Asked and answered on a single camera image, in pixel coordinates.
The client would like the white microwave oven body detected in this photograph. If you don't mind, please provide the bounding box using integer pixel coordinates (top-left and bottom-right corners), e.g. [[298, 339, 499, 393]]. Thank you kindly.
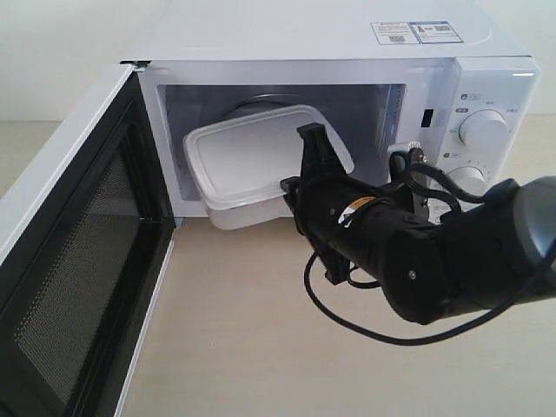
[[122, 1, 540, 219]]

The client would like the white microwave door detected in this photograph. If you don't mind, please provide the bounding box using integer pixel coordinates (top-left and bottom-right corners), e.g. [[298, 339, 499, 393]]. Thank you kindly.
[[1, 62, 175, 416]]

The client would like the white control knob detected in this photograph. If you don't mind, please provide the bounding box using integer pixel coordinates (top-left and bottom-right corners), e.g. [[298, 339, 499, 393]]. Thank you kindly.
[[459, 109, 509, 149], [448, 166, 486, 195]]

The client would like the lower white control knob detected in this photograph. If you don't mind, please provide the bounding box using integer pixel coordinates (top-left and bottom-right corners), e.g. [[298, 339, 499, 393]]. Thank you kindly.
[[448, 166, 486, 195]]

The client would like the upper white control knob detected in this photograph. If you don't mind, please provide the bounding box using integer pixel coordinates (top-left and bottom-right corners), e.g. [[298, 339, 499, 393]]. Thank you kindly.
[[459, 109, 509, 149]]

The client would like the black cable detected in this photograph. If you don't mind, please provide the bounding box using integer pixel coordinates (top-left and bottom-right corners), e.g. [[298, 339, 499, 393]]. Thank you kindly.
[[302, 149, 556, 348]]

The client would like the white plastic food container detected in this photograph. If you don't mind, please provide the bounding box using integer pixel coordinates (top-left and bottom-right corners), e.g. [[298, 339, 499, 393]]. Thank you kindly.
[[183, 105, 354, 230]]

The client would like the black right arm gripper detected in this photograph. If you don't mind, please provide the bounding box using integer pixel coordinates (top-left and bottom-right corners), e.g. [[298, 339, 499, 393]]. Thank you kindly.
[[280, 123, 439, 285]]

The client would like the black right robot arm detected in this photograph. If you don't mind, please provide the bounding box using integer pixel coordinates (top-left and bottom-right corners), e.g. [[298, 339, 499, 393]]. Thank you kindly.
[[281, 122, 555, 325]]

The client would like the glass microwave turntable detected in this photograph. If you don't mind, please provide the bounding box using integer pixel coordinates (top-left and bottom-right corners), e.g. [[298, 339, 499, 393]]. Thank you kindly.
[[220, 93, 303, 120]]

